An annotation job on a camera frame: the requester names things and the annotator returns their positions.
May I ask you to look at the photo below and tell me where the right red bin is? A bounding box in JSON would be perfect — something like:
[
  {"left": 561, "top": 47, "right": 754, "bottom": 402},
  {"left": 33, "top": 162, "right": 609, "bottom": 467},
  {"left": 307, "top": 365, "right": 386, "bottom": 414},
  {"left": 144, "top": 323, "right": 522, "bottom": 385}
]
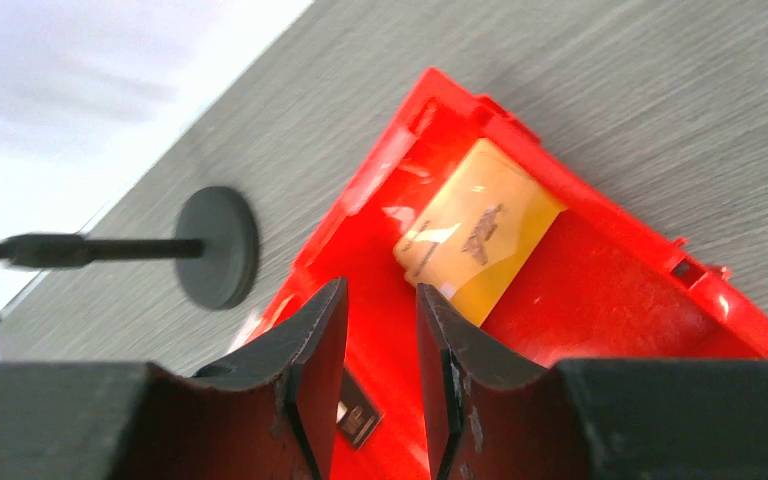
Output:
[{"left": 261, "top": 68, "right": 768, "bottom": 479}]

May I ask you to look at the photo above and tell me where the black microphone stand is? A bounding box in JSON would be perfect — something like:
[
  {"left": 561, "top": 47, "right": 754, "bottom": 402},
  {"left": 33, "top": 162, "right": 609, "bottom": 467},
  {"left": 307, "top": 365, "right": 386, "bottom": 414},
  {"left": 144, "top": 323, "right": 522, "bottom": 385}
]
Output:
[{"left": 0, "top": 186, "right": 260, "bottom": 311}]

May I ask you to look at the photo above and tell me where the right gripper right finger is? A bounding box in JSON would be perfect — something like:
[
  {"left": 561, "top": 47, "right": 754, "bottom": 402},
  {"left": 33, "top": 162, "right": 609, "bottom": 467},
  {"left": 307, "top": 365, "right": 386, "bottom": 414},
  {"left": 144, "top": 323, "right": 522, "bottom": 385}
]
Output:
[{"left": 416, "top": 284, "right": 768, "bottom": 479}]

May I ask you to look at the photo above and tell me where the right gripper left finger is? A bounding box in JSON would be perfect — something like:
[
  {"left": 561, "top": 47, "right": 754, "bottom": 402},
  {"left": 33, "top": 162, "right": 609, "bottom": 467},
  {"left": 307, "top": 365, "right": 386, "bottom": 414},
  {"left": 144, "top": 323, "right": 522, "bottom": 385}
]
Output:
[{"left": 0, "top": 278, "right": 348, "bottom": 479}]

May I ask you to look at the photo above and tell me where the black credit card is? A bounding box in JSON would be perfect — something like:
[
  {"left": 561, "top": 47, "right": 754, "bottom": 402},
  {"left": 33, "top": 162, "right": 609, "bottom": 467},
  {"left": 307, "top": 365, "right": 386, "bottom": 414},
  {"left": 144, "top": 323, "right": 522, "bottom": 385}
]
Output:
[{"left": 336, "top": 369, "right": 381, "bottom": 451}]

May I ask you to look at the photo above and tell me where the orange block in bin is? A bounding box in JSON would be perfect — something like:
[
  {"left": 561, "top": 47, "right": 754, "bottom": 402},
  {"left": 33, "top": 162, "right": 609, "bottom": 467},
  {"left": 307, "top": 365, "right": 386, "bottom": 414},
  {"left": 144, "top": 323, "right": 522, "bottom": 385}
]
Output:
[{"left": 393, "top": 138, "right": 566, "bottom": 326}]

